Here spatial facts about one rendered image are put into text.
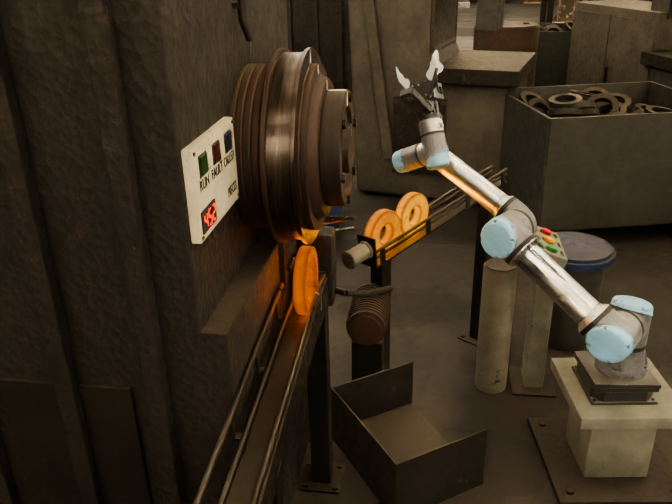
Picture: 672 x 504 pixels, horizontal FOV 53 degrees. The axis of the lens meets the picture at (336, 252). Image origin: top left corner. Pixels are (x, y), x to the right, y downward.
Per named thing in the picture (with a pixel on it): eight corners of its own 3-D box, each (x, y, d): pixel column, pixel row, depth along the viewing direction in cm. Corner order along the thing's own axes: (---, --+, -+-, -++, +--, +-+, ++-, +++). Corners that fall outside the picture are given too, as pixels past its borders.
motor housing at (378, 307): (347, 448, 230) (344, 311, 207) (354, 408, 249) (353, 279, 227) (385, 451, 228) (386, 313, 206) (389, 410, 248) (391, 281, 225)
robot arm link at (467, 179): (555, 216, 211) (439, 128, 228) (541, 224, 203) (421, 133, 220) (535, 243, 217) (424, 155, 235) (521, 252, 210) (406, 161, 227)
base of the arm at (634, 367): (629, 353, 214) (635, 325, 210) (657, 378, 200) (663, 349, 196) (585, 356, 212) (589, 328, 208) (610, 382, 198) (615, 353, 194)
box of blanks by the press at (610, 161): (534, 252, 371) (549, 112, 338) (486, 200, 446) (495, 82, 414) (709, 239, 381) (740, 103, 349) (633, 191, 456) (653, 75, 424)
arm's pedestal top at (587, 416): (645, 366, 225) (647, 356, 223) (690, 429, 196) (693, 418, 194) (549, 367, 225) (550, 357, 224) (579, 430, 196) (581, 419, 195)
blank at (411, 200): (392, 201, 222) (400, 203, 220) (420, 184, 231) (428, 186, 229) (394, 242, 229) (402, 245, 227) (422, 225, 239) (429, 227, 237)
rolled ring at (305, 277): (317, 235, 184) (305, 234, 184) (303, 264, 167) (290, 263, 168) (319, 294, 191) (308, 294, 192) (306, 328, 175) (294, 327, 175)
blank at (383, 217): (361, 219, 212) (369, 221, 210) (392, 201, 222) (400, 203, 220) (365, 261, 220) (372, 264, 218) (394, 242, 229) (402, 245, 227)
